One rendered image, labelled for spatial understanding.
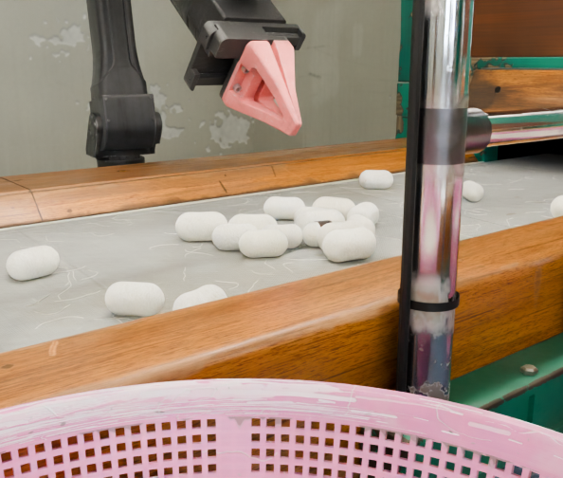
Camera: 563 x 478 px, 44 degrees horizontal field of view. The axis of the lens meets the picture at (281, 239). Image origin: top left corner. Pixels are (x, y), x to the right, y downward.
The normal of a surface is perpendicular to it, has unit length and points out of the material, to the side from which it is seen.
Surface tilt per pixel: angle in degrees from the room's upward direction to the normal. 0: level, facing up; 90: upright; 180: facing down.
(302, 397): 75
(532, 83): 67
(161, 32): 90
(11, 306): 0
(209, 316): 0
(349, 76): 90
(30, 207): 45
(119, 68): 79
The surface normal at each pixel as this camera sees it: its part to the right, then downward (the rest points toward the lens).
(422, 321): -0.42, 0.22
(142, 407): 0.24, -0.03
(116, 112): 0.50, 0.03
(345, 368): 0.62, 0.19
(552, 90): -0.73, -0.23
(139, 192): 0.44, -0.55
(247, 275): 0.00, -0.97
